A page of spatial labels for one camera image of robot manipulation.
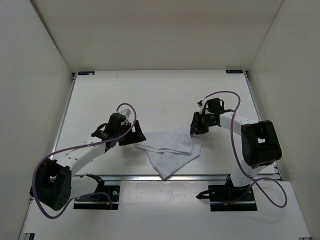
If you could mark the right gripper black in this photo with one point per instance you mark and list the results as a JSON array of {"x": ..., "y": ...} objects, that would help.
[{"x": 195, "y": 127}]

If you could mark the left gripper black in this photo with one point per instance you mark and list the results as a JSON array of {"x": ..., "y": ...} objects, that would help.
[{"x": 135, "y": 136}]

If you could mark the white skirt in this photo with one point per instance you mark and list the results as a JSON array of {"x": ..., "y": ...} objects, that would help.
[{"x": 169, "y": 151}]

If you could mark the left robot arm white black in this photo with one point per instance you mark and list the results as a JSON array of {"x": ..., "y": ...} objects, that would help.
[{"x": 55, "y": 182}]

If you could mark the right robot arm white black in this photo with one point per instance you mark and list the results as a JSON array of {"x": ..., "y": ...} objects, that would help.
[{"x": 260, "y": 146}]

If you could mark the right blue label sticker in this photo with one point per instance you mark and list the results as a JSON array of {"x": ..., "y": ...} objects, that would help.
[{"x": 234, "y": 71}]

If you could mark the blue label sticker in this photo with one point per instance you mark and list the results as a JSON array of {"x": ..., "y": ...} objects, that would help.
[
  {"x": 234, "y": 71},
  {"x": 86, "y": 73}
]

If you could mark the left blue label sticker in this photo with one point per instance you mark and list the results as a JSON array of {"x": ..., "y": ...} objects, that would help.
[{"x": 86, "y": 73}]

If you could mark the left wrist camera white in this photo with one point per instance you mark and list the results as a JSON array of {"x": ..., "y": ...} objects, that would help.
[{"x": 126, "y": 112}]

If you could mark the aluminium rail front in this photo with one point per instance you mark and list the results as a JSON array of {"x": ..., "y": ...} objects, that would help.
[{"x": 179, "y": 177}]

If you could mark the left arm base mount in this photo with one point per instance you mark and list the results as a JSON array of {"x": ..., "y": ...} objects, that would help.
[{"x": 91, "y": 192}]

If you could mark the aluminium frame right edge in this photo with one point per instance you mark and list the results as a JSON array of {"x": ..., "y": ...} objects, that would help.
[{"x": 260, "y": 117}]

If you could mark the aluminium frame edge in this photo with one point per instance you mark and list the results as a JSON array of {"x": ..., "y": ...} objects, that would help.
[
  {"x": 260, "y": 117},
  {"x": 30, "y": 236}
]

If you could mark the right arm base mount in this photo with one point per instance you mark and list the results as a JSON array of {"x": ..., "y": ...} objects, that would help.
[{"x": 229, "y": 198}]

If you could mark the aluminium frame left edge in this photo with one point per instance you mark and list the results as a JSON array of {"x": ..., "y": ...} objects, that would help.
[{"x": 30, "y": 236}]

